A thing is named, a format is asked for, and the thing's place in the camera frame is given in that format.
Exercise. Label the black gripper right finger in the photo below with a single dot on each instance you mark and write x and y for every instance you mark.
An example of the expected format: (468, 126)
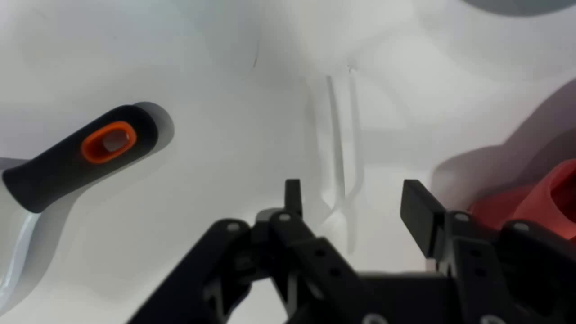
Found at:
(479, 270)

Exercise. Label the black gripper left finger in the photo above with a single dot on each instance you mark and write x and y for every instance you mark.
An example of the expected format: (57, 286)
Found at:
(270, 270)

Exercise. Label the clear plastic spoon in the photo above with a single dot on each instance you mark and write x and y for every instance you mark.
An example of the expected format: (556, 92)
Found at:
(335, 132)

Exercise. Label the red cloth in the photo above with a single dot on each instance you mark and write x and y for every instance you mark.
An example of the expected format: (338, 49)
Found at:
(551, 204)

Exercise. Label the teal bowl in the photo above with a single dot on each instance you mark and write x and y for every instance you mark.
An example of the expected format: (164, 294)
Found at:
(522, 6)

